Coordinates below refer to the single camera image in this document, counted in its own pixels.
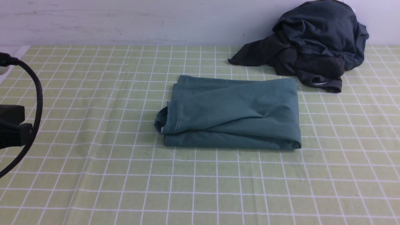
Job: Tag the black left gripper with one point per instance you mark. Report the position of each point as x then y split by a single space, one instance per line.
14 132

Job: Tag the green long-sleeved shirt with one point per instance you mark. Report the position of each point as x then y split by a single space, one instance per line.
221 113

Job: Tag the green checkered tablecloth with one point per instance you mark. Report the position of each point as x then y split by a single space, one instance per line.
98 160

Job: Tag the dark brown crumpled garment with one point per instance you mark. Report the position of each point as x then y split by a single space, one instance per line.
278 52

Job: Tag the dark blue-grey crumpled garment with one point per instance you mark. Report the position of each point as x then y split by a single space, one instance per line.
326 28

